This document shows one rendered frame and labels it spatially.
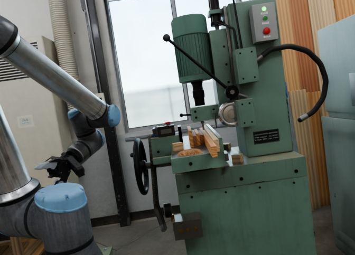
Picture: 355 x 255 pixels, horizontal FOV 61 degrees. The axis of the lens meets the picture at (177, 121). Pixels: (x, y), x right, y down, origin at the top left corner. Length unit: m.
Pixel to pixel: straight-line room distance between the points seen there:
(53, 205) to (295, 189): 0.99
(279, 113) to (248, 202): 0.43
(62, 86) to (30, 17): 2.14
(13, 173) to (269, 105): 1.07
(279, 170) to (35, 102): 2.06
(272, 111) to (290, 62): 1.51
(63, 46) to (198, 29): 1.62
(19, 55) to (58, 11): 1.95
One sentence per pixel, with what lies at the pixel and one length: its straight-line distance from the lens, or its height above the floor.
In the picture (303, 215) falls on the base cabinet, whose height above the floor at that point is 0.54.
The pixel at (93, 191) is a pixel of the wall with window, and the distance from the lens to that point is 3.07.
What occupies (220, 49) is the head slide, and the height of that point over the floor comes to 1.33.
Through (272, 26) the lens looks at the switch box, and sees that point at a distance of 1.44.
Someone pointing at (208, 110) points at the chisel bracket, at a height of 1.05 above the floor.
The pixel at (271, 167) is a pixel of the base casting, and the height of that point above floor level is 0.77.
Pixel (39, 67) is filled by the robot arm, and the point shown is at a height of 1.29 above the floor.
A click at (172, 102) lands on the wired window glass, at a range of 2.93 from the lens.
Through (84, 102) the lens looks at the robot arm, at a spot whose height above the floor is 1.16.
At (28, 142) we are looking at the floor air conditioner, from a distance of 2.83.
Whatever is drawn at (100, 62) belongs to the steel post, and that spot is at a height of 1.55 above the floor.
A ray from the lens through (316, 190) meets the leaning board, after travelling 2.94.
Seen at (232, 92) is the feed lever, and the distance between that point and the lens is 1.37.
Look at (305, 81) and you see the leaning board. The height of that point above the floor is 1.10.
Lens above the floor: 1.13
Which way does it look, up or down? 5 degrees down
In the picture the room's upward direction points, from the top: 8 degrees counter-clockwise
